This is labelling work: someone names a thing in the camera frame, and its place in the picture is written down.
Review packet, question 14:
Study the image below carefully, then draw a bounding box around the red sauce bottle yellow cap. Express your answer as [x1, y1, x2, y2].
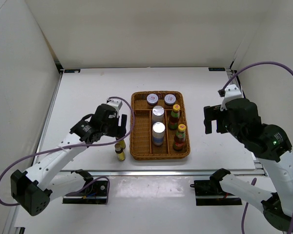
[172, 124, 187, 151]

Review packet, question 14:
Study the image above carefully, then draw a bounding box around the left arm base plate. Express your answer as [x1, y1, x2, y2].
[62, 176, 110, 205]

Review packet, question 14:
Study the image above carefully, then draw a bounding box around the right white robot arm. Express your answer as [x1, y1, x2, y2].
[204, 98, 293, 234]

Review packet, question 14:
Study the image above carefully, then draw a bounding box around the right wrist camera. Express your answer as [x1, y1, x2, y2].
[218, 84, 242, 111]

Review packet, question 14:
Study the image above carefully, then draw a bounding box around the white lid jar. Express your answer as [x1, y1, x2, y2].
[164, 94, 176, 109]
[146, 93, 159, 109]

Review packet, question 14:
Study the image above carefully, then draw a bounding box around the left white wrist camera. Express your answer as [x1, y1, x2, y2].
[106, 97, 123, 117]

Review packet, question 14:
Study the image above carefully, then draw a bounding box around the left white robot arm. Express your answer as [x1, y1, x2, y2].
[11, 98, 127, 216]

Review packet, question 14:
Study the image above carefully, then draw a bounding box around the silver cap shaker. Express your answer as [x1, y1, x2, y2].
[151, 105, 165, 125]
[152, 122, 166, 146]

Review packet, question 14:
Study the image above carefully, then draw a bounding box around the brown wicker divided basket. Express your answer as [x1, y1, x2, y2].
[130, 91, 190, 160]

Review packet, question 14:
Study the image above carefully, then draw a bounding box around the small amber bottle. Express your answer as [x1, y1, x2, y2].
[114, 143, 126, 161]
[118, 140, 126, 149]

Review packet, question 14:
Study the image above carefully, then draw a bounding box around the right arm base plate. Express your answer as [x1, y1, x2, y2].
[190, 180, 242, 206]

